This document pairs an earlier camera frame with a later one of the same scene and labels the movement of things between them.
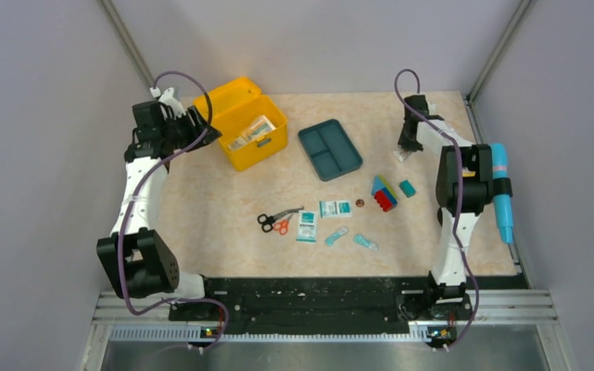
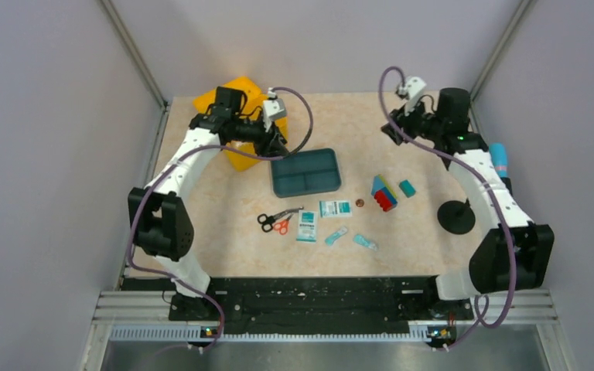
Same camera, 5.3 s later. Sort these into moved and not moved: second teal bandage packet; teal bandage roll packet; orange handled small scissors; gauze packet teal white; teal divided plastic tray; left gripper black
Moved: teal divided plastic tray; left gripper black
Not moved: teal bandage roll packet; orange handled small scissors; gauze packet teal white; second teal bandage packet
